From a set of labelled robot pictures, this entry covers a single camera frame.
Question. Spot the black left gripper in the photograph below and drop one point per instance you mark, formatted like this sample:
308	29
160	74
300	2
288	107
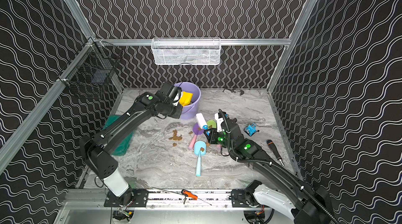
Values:
175	109

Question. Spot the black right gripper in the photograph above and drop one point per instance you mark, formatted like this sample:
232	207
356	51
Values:
213	133

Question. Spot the yellow square trowel wooden handle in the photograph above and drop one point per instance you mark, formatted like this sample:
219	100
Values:
185	98

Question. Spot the white brush blue handle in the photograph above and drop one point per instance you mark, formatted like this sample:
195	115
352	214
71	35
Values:
202	124

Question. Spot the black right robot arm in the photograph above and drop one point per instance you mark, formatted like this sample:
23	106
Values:
292	197

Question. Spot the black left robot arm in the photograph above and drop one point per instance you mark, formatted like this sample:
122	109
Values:
97	150

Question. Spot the purple plastic bucket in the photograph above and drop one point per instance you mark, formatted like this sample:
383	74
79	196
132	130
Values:
190	110

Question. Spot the light blue trowel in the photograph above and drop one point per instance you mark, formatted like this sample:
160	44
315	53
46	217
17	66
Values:
199	151

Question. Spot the brown soil pieces on table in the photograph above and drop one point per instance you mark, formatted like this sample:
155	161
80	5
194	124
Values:
178	138

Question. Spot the blue tape measure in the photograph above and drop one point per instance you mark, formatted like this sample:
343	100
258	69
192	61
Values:
251	129

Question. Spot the green plastic tool case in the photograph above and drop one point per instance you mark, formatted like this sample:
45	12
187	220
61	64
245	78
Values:
124	145

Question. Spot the light green trowel wooden handle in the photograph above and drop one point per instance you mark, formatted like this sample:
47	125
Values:
211	124

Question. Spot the purple trowel pink handle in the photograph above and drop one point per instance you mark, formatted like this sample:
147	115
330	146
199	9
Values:
195	133

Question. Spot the black orange screwdriver handle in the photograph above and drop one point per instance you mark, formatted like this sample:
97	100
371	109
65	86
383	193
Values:
275	151

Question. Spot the white wire basket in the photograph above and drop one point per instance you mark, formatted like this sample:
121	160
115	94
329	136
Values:
192	51

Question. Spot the orange handled screwdriver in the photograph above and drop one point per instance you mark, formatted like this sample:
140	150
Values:
187	194

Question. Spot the black wire basket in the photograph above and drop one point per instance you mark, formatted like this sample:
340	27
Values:
93	74

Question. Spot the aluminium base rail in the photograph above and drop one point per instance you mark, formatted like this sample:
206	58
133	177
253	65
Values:
171	199

